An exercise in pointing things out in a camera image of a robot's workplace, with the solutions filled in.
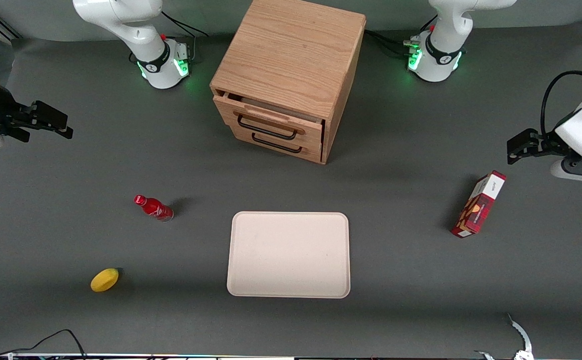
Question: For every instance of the wooden drawer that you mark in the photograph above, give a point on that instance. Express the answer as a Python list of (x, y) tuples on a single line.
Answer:
[(311, 152), (270, 117)]

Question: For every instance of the red plaid shortbread box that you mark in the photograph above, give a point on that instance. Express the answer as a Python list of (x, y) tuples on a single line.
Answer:
[(477, 210)]

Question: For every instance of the red coke bottle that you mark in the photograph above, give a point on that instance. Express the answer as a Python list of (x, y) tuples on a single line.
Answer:
[(153, 208)]

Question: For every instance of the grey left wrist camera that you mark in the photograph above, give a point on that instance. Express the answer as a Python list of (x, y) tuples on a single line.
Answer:
[(578, 172)]

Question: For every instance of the dark grey table mat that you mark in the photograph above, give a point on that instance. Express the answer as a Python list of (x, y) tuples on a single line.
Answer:
[(396, 280)]

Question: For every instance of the wooden drawer cabinet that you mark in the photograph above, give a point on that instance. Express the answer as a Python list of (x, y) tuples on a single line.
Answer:
[(290, 55)]

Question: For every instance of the beige plastic tray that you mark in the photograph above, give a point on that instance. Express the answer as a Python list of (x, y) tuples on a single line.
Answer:
[(288, 255)]

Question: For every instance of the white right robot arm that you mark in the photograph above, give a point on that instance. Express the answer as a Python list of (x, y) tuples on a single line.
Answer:
[(135, 30)]

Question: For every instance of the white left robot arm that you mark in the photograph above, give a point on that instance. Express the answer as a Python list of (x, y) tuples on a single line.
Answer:
[(443, 50)]

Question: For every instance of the yellow toy lemon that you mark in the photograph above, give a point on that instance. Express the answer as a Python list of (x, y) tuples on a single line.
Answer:
[(104, 280)]

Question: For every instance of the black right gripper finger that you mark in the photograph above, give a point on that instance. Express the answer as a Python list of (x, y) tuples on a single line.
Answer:
[(18, 131), (48, 114)]

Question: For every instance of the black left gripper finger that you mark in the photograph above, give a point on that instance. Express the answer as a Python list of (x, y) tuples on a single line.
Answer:
[(551, 142), (521, 144)]

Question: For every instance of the white serrated strip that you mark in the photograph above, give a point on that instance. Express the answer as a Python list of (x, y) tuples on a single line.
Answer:
[(522, 332)]

